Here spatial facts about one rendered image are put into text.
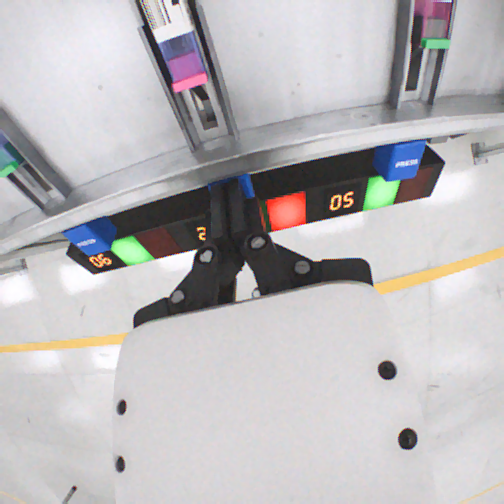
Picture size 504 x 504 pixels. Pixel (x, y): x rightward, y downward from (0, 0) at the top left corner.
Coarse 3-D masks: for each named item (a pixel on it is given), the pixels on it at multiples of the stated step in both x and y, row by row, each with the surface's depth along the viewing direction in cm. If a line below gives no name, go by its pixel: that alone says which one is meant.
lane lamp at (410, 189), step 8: (424, 168) 16; (432, 168) 16; (416, 176) 17; (424, 176) 17; (400, 184) 17; (408, 184) 17; (416, 184) 17; (424, 184) 17; (400, 192) 18; (408, 192) 18; (416, 192) 18; (400, 200) 19; (408, 200) 19
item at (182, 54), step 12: (180, 36) 7; (192, 36) 7; (168, 48) 7; (180, 48) 7; (192, 48) 7; (168, 60) 8; (180, 60) 8; (192, 60) 8; (180, 72) 8; (192, 72) 8
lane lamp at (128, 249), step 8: (120, 240) 18; (128, 240) 18; (136, 240) 19; (112, 248) 19; (120, 248) 19; (128, 248) 19; (136, 248) 19; (144, 248) 20; (120, 256) 20; (128, 256) 20; (136, 256) 20; (144, 256) 20; (128, 264) 21
